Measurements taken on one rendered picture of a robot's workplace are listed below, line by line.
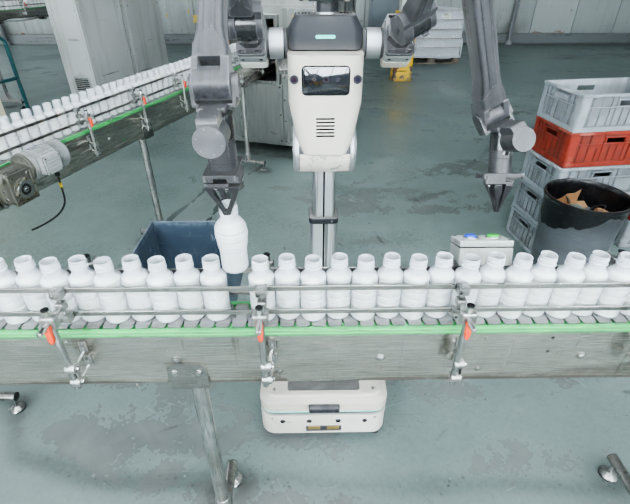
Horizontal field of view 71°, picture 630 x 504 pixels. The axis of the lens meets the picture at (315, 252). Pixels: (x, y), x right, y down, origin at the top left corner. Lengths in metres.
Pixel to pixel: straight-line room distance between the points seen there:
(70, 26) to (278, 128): 3.19
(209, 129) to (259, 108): 4.03
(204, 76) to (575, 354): 1.06
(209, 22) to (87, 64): 5.99
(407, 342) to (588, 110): 2.25
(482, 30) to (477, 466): 1.63
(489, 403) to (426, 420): 0.33
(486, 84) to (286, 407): 1.37
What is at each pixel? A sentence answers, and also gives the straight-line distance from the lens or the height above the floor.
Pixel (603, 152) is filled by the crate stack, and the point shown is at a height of 0.75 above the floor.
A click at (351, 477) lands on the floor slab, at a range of 1.98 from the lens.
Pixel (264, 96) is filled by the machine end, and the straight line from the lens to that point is 4.74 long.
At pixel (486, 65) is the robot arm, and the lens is 1.11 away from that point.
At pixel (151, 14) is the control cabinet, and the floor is 1.12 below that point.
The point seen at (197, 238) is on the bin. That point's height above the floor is 0.88.
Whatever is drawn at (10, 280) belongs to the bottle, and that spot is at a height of 1.12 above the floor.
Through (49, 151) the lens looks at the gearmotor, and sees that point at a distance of 2.34.
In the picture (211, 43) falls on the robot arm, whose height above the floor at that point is 1.60.
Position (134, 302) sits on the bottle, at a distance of 1.10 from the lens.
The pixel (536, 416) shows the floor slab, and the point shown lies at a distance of 2.35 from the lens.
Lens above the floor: 1.71
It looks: 33 degrees down
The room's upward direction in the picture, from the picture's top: straight up
